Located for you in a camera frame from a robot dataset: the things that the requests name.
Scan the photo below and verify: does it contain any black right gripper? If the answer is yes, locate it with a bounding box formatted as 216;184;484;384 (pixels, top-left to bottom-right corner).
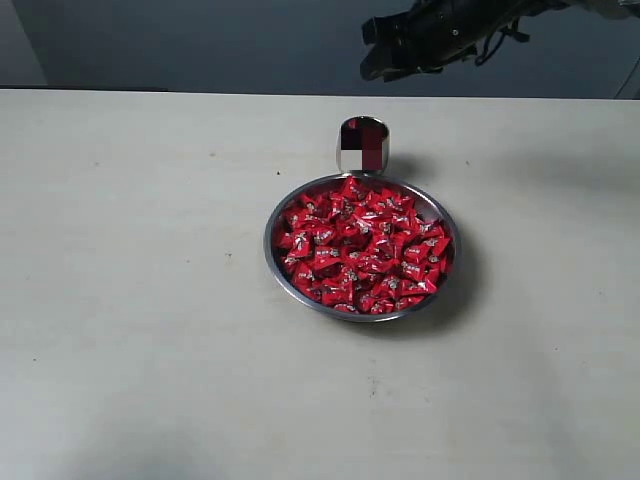
360;1;520;82

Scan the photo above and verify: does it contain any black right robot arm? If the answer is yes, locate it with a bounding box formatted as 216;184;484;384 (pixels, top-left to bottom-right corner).
360;0;639;82

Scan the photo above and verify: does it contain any stainless steel cup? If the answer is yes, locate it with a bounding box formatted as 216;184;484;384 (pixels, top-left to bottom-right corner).
336;116;390;175

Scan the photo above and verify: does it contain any round steel bowl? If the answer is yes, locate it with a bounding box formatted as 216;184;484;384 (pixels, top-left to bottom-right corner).
263;172;463;324

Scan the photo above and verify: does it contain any pile of red wrapped candies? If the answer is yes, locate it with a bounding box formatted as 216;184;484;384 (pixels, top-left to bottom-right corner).
272;176;455;315

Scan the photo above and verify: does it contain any black cable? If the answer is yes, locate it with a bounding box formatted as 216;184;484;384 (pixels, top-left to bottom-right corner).
474;17;531;66

